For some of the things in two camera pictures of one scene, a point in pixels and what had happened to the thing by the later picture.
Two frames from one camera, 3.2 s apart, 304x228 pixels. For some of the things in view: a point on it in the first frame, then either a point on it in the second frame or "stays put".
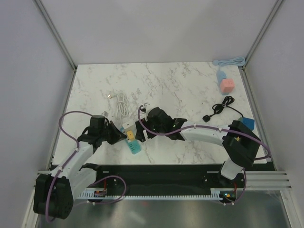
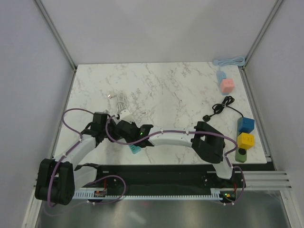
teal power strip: (134, 145) stays put
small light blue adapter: (220, 75) stays put
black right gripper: (139, 135) → (132, 124)
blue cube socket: (250, 122) stays put
